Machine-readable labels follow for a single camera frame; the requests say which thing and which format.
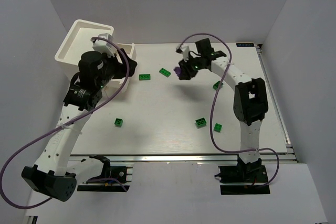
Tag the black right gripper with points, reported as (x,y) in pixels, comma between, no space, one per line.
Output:
(189,67)

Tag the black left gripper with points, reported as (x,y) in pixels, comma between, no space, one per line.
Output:
(122,64)

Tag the purple lego brick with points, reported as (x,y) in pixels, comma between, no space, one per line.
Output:
(177,70)

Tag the white drawer cabinet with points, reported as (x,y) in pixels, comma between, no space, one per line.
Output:
(77,42)

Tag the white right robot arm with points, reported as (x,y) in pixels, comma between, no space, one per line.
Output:
(250,102)

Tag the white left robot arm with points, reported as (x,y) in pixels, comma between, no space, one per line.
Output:
(50,175)

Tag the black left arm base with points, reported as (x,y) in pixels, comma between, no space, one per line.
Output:
(114,179)

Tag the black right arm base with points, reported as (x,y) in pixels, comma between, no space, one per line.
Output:
(233,181)

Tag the green lego brick tilted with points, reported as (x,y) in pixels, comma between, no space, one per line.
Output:
(164,72)

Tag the green lego beside purple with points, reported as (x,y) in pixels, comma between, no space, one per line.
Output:
(217,85)

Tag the green flat lego long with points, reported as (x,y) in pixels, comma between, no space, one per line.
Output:
(143,77)

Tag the green lego brick lower right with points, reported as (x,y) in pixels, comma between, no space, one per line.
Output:
(201,122)

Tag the green small lego left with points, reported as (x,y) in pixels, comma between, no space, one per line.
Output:
(118,122)

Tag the green small lego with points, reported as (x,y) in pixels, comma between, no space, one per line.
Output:
(118,122)
(217,127)

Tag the green small lego right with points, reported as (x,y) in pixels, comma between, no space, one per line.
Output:
(217,127)

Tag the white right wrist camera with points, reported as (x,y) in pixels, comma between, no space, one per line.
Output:
(184,51)

